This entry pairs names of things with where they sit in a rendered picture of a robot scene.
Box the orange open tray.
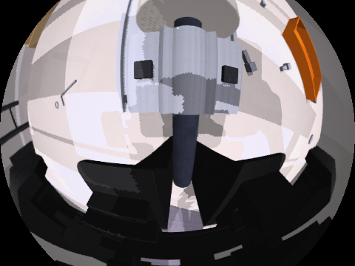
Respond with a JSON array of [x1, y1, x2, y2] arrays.
[[282, 17, 322, 103]]

